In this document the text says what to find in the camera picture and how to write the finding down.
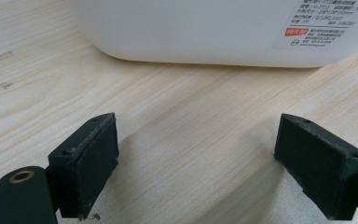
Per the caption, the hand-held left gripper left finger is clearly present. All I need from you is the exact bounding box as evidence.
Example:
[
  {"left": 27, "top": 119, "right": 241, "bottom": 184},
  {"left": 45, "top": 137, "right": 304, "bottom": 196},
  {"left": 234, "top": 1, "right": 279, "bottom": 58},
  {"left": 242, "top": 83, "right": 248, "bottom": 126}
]
[{"left": 48, "top": 112, "right": 120, "bottom": 221}]

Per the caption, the white plastic storage box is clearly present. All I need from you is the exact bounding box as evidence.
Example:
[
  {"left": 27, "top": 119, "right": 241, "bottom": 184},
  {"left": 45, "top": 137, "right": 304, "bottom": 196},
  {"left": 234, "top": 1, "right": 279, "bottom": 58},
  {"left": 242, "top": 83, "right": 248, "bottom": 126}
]
[{"left": 69, "top": 0, "right": 358, "bottom": 69}]

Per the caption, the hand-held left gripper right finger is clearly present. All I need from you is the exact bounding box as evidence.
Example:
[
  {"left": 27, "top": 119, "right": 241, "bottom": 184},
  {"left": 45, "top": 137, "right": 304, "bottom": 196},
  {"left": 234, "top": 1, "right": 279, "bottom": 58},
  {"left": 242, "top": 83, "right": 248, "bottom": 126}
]
[{"left": 273, "top": 113, "right": 358, "bottom": 221}]

